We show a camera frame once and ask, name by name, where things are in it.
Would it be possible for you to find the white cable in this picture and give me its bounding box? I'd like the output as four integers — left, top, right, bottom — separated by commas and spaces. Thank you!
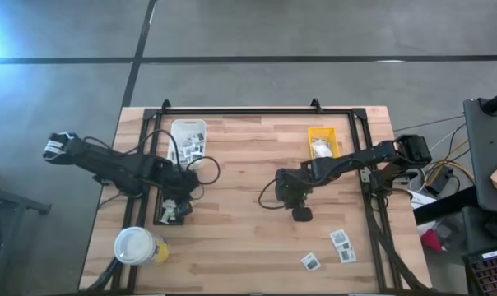
429, 122, 467, 165

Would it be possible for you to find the black plastic basket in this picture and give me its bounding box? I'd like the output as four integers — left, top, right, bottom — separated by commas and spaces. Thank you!
152, 192, 188, 226

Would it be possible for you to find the red object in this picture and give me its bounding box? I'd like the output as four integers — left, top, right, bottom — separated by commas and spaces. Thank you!
420, 229, 444, 252

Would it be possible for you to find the yellow plastic basket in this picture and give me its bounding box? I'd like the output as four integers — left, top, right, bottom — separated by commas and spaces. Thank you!
307, 126, 341, 160

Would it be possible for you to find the black metal table frame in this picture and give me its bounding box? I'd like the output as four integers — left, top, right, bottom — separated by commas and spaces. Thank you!
110, 98, 429, 294

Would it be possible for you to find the white paper sheet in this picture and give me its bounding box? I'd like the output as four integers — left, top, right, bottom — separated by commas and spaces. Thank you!
407, 189, 438, 209

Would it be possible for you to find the large white gauze packet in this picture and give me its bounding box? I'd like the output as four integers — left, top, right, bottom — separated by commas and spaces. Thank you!
311, 138, 334, 158

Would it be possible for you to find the dark grey cart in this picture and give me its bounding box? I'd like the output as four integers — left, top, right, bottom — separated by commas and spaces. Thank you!
462, 97, 497, 215

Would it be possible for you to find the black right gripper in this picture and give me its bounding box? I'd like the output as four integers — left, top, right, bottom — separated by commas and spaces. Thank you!
274, 168, 314, 222

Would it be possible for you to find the black power adapter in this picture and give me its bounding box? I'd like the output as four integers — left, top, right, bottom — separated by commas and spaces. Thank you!
424, 166, 454, 197

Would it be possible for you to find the white plastic bin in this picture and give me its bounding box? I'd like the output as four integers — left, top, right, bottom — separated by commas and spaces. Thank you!
166, 118, 208, 169

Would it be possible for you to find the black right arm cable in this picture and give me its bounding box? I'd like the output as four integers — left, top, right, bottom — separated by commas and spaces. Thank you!
258, 175, 286, 210

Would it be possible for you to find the black floor stand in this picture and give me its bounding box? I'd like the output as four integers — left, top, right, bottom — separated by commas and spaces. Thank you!
0, 164, 53, 217

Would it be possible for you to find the yellow cable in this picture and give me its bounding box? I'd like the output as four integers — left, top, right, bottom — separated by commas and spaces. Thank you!
423, 139, 476, 186

